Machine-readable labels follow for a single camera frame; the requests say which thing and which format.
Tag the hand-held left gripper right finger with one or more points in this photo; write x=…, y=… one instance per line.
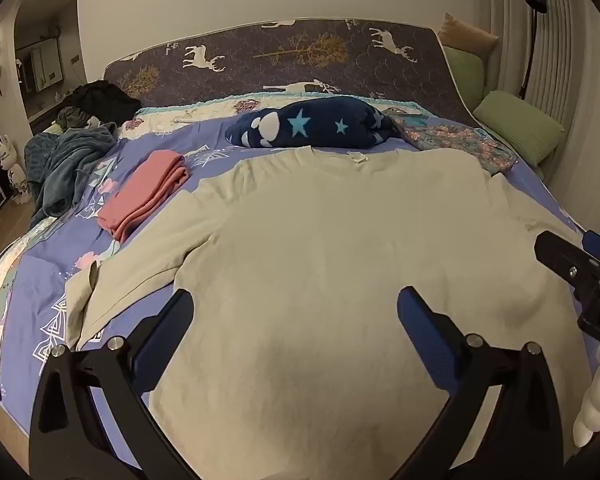
x=414, y=317

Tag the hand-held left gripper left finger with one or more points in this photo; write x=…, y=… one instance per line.
x=172, y=317

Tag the beige sweatshirt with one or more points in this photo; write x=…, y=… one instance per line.
x=330, y=270

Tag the dark clothes pile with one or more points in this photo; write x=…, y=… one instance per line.
x=105, y=100

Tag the person's right hand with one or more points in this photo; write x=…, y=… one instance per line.
x=594, y=400

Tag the pink folded cloth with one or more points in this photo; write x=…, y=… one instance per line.
x=140, y=195

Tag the large green pillow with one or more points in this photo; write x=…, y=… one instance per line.
x=517, y=125

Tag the purple printed bed sheet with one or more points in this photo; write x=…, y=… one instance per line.
x=40, y=280

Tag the floral green orange garment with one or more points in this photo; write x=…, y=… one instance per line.
x=455, y=142

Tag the grey-blue blanket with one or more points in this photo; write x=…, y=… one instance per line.
x=70, y=160

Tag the white pleated curtain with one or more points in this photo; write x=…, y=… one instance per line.
x=565, y=50

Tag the small green pillow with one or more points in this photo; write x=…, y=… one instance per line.
x=462, y=77

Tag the navy star print blanket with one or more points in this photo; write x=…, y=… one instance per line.
x=320, y=120

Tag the white cat figurine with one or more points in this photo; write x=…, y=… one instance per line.
x=11, y=165

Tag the beige pillow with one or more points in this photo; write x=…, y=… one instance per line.
x=467, y=35

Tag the deer print dark mattress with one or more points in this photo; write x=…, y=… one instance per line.
x=370, y=67

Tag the white cabinet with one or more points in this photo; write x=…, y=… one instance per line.
x=42, y=65

